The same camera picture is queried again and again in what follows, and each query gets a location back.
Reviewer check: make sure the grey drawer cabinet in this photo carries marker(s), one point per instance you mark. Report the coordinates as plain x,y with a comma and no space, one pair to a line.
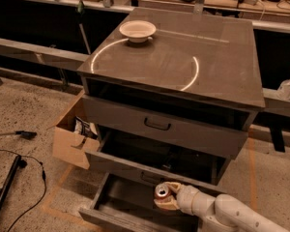
198,67

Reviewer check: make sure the grey drawer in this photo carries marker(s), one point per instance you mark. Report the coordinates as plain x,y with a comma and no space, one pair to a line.
202,137
151,162
122,205

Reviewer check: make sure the cardboard box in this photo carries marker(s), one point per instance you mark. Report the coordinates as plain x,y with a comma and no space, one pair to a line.
68,145

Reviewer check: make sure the green-handled stick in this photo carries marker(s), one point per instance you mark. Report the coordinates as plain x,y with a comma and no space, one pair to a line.
80,10

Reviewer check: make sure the grey top drawer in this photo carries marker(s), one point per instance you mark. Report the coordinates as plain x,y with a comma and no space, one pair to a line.
202,137

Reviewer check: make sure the red coke can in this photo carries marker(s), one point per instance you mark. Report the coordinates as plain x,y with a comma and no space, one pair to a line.
162,191

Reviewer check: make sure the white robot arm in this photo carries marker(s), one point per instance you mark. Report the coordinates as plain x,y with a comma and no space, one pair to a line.
223,213

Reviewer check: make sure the grey bottom drawer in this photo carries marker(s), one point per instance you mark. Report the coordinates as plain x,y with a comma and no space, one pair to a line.
122,205

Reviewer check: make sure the black bar on floor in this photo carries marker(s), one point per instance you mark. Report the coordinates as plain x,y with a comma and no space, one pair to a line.
9,180

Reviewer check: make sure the black-tipped tool on floor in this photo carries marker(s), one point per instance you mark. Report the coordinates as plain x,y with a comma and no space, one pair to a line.
22,133

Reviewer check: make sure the clear plastic bottle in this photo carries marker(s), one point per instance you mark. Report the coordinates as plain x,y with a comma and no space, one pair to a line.
283,92

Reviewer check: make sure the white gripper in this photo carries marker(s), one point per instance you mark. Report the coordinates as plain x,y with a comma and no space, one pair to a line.
186,197

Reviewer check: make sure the white bowl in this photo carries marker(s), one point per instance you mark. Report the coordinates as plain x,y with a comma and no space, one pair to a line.
138,31

